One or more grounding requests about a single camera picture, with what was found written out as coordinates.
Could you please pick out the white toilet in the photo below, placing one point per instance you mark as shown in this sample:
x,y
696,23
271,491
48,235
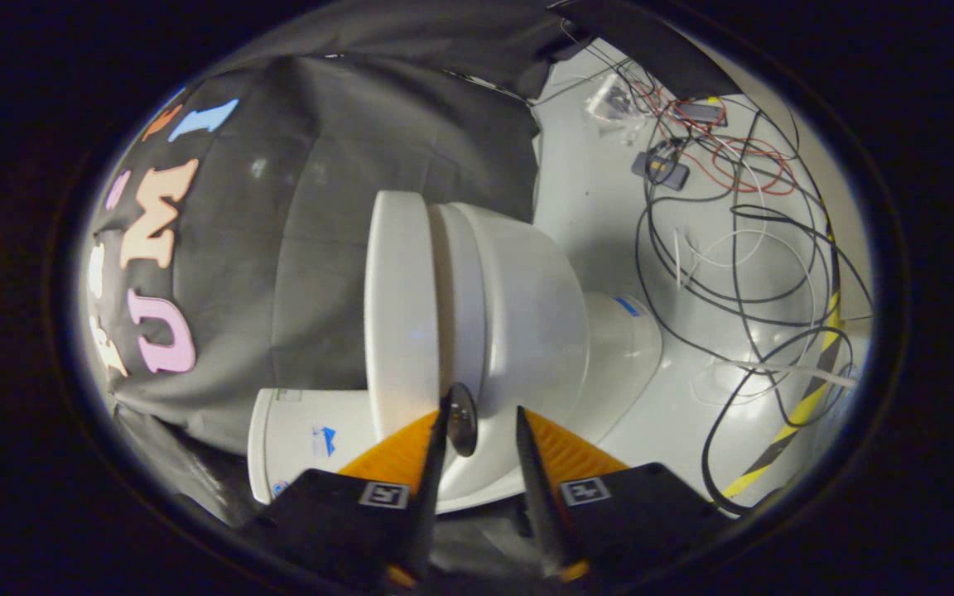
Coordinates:
x,y
527,314

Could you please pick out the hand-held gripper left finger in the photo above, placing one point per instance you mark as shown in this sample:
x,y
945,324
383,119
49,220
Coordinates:
x,y
431,497

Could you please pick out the small grey electronic module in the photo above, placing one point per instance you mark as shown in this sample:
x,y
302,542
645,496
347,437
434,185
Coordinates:
x,y
701,110

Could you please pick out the yellow black hazard tape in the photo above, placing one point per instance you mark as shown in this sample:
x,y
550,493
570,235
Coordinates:
x,y
800,414

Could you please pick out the small dark electronic device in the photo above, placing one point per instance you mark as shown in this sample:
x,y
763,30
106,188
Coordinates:
x,y
666,172

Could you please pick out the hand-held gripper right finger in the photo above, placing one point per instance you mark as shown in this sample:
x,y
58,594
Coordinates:
x,y
537,497

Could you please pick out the black backdrop cloth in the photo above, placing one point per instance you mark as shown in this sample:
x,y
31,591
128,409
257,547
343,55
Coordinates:
x,y
320,165

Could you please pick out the clear plastic bag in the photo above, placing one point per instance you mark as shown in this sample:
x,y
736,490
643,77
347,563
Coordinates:
x,y
609,99

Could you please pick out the white toilet lid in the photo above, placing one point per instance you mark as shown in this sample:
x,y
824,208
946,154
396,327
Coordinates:
x,y
398,314

